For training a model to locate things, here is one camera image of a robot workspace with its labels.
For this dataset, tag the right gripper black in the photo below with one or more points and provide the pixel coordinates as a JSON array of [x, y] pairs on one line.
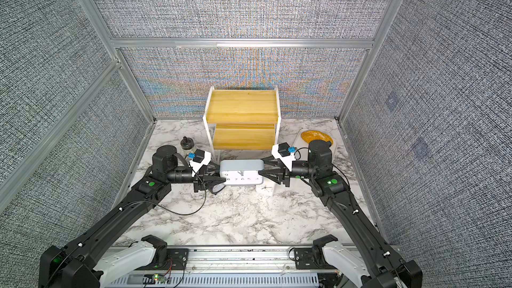
[[278, 176]]

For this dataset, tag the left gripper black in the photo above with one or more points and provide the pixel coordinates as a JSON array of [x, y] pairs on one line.
[[207, 171]]

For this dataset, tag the grey rectangular alarm clock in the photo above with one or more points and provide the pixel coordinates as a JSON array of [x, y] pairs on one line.
[[241, 172]]

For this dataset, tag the small white square alarm clock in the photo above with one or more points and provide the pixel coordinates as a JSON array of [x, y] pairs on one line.
[[265, 190]]

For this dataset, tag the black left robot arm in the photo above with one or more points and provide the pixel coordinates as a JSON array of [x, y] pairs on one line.
[[79, 262]]

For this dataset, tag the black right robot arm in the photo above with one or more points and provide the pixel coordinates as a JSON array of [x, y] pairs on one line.
[[378, 264]]

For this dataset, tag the white and wood shelf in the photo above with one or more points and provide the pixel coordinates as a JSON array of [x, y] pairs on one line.
[[241, 119]]

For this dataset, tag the white cutting board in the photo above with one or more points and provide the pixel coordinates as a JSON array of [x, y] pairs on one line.
[[302, 147]]

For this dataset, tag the oval bread loaf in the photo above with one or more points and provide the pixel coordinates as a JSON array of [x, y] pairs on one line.
[[314, 135]]

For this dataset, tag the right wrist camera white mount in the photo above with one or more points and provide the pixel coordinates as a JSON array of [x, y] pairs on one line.
[[285, 153]]

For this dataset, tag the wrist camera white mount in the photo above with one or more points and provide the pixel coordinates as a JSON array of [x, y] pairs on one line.
[[285, 153], [198, 160]]

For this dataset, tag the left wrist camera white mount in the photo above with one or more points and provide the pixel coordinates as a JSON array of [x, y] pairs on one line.
[[198, 160]]

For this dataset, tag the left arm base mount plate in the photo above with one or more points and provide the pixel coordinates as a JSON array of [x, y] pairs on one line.
[[175, 259]]

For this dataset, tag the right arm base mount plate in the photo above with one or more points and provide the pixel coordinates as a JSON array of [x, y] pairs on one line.
[[305, 259]]

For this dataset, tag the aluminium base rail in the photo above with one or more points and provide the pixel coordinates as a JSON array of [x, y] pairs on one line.
[[231, 266]]

